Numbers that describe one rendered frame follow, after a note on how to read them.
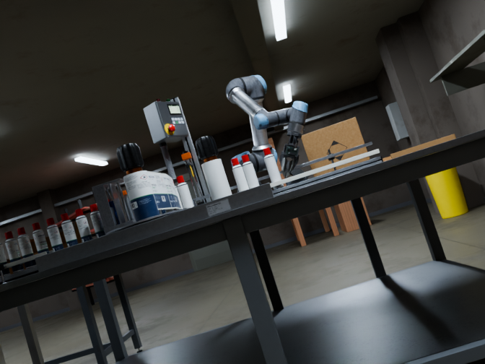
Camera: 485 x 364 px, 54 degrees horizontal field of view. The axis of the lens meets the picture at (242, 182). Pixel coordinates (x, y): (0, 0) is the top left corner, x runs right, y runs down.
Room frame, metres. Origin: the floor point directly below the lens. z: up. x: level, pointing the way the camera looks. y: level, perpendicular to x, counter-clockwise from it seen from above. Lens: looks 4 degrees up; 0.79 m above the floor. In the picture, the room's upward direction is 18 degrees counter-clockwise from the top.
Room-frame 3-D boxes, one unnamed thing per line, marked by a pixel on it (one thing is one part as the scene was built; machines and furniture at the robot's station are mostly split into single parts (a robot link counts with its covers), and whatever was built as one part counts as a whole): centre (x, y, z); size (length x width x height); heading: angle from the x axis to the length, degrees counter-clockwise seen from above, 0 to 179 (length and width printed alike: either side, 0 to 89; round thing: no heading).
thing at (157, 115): (2.40, 0.27, 1.38); 0.17 x 0.10 x 0.19; 143
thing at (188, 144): (2.46, 0.21, 1.17); 0.04 x 0.04 x 0.67; 88
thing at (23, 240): (2.34, 1.11, 0.98); 0.05 x 0.05 x 0.20
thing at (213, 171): (2.03, 0.10, 1.03); 0.09 x 0.09 x 0.30
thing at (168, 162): (2.42, 0.33, 1.18); 0.04 x 0.04 x 0.21
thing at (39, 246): (2.34, 1.03, 0.98); 0.05 x 0.05 x 0.20
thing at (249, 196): (1.87, 0.31, 0.86); 0.80 x 0.67 x 0.05; 88
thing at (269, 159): (2.30, -0.16, 0.98); 0.05 x 0.05 x 0.20
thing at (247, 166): (2.31, -0.05, 0.98); 0.05 x 0.05 x 0.20
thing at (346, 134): (2.61, -0.53, 0.99); 0.30 x 0.24 x 0.27; 79
